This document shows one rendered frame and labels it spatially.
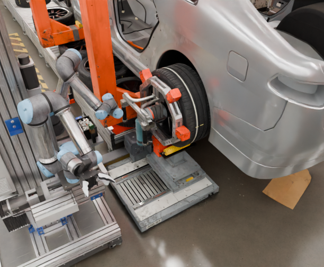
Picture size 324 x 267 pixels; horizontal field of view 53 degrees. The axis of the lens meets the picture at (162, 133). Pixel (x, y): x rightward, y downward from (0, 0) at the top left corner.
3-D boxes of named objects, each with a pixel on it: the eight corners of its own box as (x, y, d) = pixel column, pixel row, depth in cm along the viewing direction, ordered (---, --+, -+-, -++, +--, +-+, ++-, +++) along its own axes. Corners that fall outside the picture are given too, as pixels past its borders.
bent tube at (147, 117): (169, 112, 238) (170, 100, 231) (147, 121, 230) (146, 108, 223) (157, 100, 249) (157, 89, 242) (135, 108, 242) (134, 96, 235)
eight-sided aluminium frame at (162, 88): (180, 154, 261) (183, 99, 225) (174, 158, 258) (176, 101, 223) (147, 119, 296) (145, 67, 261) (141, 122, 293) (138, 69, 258)
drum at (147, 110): (168, 122, 261) (168, 108, 252) (145, 131, 252) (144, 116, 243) (159, 113, 270) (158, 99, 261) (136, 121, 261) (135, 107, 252)
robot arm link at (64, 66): (55, 61, 199) (109, 117, 218) (63, 53, 207) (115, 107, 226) (45, 70, 205) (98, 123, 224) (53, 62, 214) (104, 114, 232)
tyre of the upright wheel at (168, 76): (196, 150, 289) (225, 112, 232) (174, 160, 279) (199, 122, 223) (161, 93, 310) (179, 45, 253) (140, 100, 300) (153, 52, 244)
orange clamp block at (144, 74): (153, 78, 258) (149, 68, 258) (144, 80, 255) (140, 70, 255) (150, 80, 264) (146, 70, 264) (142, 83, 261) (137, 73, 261)
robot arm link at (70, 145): (86, 161, 208) (82, 145, 199) (68, 171, 201) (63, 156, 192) (75, 152, 214) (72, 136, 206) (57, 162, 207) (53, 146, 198)
